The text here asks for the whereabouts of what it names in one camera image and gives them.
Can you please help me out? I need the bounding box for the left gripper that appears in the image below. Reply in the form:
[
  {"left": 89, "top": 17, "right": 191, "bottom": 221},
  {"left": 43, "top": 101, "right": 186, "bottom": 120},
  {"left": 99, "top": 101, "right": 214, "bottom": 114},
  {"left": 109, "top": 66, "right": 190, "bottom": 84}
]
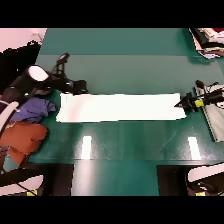
[{"left": 72, "top": 79, "right": 90, "bottom": 95}]

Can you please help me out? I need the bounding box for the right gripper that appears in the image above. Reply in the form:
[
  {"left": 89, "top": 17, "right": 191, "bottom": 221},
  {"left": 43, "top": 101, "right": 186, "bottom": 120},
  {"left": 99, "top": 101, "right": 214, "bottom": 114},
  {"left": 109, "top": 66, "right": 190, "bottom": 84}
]
[{"left": 181, "top": 92, "right": 202, "bottom": 113}]

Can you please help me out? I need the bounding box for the white shirt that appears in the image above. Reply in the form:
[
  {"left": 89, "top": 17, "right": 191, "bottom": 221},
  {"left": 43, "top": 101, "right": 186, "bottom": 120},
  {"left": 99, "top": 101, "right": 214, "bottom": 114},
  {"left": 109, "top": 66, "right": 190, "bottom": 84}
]
[{"left": 55, "top": 92, "right": 188, "bottom": 124}]

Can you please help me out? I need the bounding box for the off-white folded garment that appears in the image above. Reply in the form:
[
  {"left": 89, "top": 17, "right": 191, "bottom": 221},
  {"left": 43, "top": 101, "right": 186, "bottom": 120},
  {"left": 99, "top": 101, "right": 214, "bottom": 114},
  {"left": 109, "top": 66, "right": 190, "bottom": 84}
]
[{"left": 194, "top": 82, "right": 224, "bottom": 143}]

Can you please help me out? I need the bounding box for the purple garment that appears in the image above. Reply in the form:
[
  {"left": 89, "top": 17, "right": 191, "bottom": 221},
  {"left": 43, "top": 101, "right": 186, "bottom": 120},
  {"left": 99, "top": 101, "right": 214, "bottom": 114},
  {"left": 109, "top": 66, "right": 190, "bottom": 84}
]
[{"left": 10, "top": 95, "right": 58, "bottom": 125}]

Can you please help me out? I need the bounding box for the heap of clothes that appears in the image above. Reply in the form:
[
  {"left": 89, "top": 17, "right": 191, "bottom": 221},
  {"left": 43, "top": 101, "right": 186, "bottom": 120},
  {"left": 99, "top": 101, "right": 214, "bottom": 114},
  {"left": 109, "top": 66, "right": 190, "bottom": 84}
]
[{"left": 188, "top": 28, "right": 224, "bottom": 60}]

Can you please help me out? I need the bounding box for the black garment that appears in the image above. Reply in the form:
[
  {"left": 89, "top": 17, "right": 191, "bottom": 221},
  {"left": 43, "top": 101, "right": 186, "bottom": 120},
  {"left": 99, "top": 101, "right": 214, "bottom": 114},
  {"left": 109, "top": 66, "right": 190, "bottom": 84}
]
[{"left": 0, "top": 40, "right": 42, "bottom": 95}]

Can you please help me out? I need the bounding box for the orange-brown garment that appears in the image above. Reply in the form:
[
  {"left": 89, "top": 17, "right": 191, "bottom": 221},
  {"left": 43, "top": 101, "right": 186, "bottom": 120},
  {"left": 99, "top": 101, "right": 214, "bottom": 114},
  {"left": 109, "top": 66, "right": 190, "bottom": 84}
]
[{"left": 0, "top": 120, "right": 50, "bottom": 167}]

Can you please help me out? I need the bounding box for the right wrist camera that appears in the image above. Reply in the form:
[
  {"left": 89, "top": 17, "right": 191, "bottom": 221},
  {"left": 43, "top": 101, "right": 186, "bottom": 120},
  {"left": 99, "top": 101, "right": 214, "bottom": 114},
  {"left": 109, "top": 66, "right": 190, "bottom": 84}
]
[{"left": 194, "top": 79, "right": 207, "bottom": 98}]

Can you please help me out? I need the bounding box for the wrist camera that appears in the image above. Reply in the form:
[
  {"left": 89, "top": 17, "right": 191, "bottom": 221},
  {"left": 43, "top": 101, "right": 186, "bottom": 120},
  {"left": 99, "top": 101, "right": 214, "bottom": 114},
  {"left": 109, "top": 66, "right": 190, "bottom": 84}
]
[
  {"left": 50, "top": 52, "right": 71, "bottom": 81},
  {"left": 194, "top": 79, "right": 207, "bottom": 98}
]

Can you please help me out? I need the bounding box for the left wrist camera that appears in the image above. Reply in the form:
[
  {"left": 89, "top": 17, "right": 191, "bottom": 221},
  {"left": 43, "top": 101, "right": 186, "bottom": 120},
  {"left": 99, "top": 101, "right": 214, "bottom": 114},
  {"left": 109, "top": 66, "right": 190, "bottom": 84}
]
[{"left": 50, "top": 52, "right": 71, "bottom": 81}]

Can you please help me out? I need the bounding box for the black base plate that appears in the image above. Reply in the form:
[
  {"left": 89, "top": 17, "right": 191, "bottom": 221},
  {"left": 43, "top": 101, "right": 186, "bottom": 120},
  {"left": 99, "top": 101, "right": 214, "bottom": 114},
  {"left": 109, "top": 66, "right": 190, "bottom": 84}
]
[
  {"left": 156, "top": 164, "right": 214, "bottom": 197},
  {"left": 19, "top": 162, "right": 75, "bottom": 197}
]

